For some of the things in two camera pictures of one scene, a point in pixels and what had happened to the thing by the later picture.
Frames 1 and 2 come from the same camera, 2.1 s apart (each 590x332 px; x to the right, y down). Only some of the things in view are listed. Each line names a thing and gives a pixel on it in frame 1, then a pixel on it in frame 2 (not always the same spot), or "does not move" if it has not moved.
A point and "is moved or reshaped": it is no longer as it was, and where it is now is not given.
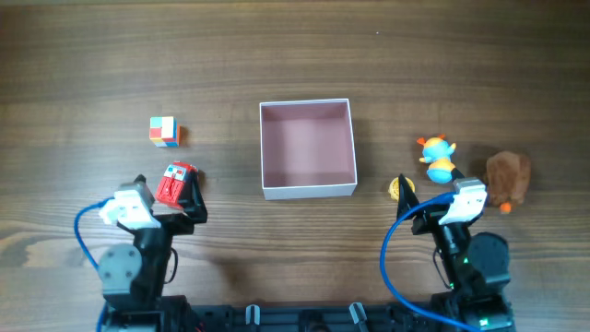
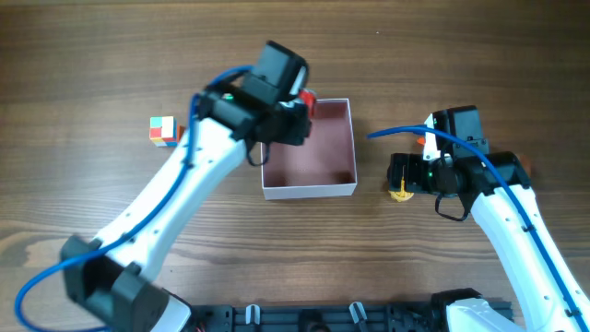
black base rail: [311, 318] does not move
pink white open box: [307, 148] does not move
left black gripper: [193, 206] -> [287, 128]
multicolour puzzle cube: [165, 132] does not move
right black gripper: [429, 222] -> [401, 172]
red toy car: [171, 183] is moved or reshaped
